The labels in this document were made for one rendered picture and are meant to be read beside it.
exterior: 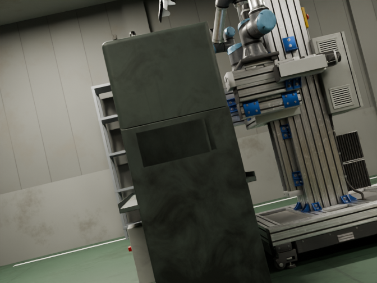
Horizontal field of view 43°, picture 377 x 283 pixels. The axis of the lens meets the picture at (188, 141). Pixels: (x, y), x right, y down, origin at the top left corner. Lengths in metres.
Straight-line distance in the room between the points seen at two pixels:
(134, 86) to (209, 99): 0.33
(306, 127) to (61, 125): 4.20
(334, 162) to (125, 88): 1.45
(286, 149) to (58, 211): 4.12
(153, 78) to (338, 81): 1.32
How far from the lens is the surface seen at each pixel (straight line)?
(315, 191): 2.97
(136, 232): 2.20
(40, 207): 6.58
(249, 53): 2.80
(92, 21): 6.78
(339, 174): 3.01
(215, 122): 2.07
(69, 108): 6.57
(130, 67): 2.10
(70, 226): 6.52
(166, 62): 2.10
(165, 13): 2.58
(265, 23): 2.70
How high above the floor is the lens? 0.63
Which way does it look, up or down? 3 degrees up
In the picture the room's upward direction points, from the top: 13 degrees counter-clockwise
